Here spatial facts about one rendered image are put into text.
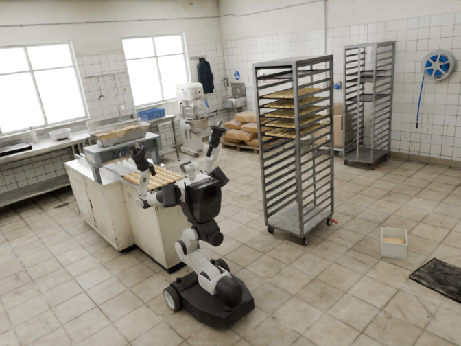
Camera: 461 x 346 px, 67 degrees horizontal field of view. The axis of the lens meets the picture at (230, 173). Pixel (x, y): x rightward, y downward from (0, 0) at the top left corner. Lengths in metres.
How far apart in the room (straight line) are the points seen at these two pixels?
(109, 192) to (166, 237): 0.79
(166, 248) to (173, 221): 0.26
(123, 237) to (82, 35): 3.97
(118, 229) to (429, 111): 4.61
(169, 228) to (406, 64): 4.29
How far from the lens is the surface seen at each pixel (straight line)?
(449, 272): 3.58
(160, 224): 3.25
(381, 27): 6.16
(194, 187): 2.42
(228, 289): 2.69
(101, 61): 6.89
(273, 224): 3.85
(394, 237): 3.87
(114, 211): 3.80
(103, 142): 3.66
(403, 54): 6.03
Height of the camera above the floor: 1.99
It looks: 20 degrees down
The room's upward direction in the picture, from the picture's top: 6 degrees counter-clockwise
